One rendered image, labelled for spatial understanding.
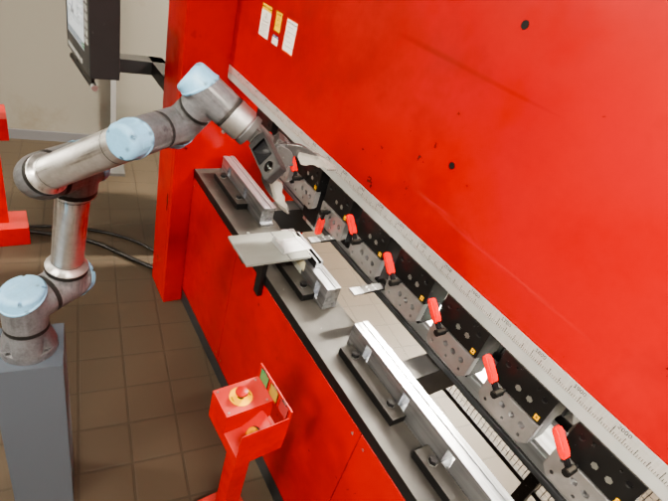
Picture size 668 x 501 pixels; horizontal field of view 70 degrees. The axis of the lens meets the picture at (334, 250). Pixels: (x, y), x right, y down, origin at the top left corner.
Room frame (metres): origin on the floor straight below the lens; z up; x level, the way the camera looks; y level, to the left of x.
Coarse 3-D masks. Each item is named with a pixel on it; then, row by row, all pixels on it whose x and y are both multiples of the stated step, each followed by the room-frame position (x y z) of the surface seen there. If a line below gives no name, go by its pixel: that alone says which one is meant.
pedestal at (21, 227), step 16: (0, 112) 2.19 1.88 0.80; (0, 128) 2.13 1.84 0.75; (0, 160) 2.17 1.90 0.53; (0, 176) 2.16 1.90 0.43; (0, 192) 2.15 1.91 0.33; (0, 208) 2.15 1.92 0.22; (0, 224) 2.13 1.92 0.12; (16, 224) 2.18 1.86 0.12; (0, 240) 2.08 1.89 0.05; (16, 240) 2.13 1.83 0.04
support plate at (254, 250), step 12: (240, 240) 1.45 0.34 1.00; (252, 240) 1.47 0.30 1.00; (264, 240) 1.50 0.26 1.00; (240, 252) 1.37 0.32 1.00; (252, 252) 1.39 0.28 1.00; (264, 252) 1.42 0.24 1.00; (276, 252) 1.44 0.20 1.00; (300, 252) 1.49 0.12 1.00; (252, 264) 1.33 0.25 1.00; (264, 264) 1.36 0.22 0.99
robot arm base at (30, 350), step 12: (12, 336) 0.85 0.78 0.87; (36, 336) 0.88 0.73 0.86; (48, 336) 0.91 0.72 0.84; (0, 348) 0.85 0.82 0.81; (12, 348) 0.84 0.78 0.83; (24, 348) 0.85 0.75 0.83; (36, 348) 0.87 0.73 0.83; (48, 348) 0.90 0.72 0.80; (12, 360) 0.83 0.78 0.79; (24, 360) 0.84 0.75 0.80; (36, 360) 0.86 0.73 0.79
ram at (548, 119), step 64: (256, 0) 2.04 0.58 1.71; (320, 0) 1.69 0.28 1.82; (384, 0) 1.45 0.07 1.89; (448, 0) 1.27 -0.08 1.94; (512, 0) 1.14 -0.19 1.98; (576, 0) 1.04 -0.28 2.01; (640, 0) 0.95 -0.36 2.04; (256, 64) 1.97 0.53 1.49; (320, 64) 1.63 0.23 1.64; (384, 64) 1.39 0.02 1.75; (448, 64) 1.22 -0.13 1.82; (512, 64) 1.09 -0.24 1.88; (576, 64) 0.99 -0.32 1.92; (640, 64) 0.91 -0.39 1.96; (320, 128) 1.56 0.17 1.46; (384, 128) 1.33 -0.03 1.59; (448, 128) 1.16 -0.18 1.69; (512, 128) 1.04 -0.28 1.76; (576, 128) 0.95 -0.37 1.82; (640, 128) 0.87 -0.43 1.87; (384, 192) 1.27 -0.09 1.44; (448, 192) 1.11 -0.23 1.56; (512, 192) 0.99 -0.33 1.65; (576, 192) 0.90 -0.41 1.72; (640, 192) 0.82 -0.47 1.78; (448, 256) 1.05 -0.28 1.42; (512, 256) 0.93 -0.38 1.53; (576, 256) 0.85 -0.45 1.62; (640, 256) 0.78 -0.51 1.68; (512, 320) 0.88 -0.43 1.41; (576, 320) 0.80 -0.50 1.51; (640, 320) 0.73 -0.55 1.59; (640, 384) 0.68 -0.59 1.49
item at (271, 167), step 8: (264, 136) 0.93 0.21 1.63; (256, 144) 0.93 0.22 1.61; (264, 144) 0.91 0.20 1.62; (272, 144) 0.93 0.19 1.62; (256, 152) 0.91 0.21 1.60; (264, 152) 0.90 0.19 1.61; (272, 152) 0.89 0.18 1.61; (256, 160) 0.89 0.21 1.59; (264, 160) 0.88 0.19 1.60; (272, 160) 0.87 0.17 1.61; (280, 160) 0.89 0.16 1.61; (264, 168) 0.86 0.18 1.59; (272, 168) 0.86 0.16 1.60; (280, 168) 0.86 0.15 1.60; (264, 176) 0.86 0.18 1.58; (272, 176) 0.86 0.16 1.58
